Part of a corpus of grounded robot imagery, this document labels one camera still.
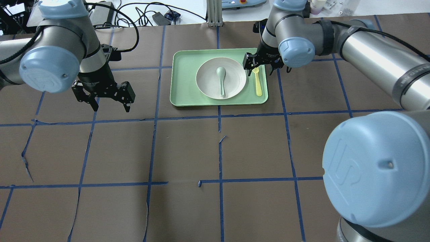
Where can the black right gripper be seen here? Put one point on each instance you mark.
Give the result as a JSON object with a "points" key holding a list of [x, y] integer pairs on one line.
{"points": [[265, 53]]}

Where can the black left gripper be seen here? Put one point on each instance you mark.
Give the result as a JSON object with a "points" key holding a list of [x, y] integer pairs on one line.
{"points": [[98, 78]]}

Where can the yellow plastic fork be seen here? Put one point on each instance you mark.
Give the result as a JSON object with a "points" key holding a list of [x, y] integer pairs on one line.
{"points": [[258, 87]]}

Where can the pale green plastic spoon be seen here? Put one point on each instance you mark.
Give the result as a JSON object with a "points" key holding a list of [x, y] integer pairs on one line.
{"points": [[221, 74]]}

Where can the white round plate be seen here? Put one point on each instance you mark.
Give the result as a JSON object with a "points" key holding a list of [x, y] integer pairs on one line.
{"points": [[208, 82]]}

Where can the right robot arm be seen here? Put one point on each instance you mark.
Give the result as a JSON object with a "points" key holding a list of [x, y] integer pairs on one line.
{"points": [[358, 134]]}

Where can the light green tray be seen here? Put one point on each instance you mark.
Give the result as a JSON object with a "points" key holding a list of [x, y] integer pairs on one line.
{"points": [[184, 90]]}

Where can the teach pendant near tray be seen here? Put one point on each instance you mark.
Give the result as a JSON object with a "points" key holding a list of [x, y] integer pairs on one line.
{"points": [[239, 4]]}

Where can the white lavender cup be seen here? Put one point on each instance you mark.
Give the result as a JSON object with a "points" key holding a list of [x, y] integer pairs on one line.
{"points": [[316, 6]]}

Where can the grey electronics box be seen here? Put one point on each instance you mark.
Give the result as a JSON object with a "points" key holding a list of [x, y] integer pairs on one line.
{"points": [[100, 15]]}

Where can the black power adapter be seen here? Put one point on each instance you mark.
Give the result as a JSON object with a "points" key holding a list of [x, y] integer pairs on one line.
{"points": [[160, 19]]}

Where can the aluminium frame post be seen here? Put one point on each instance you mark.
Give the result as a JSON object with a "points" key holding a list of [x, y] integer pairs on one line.
{"points": [[214, 13]]}

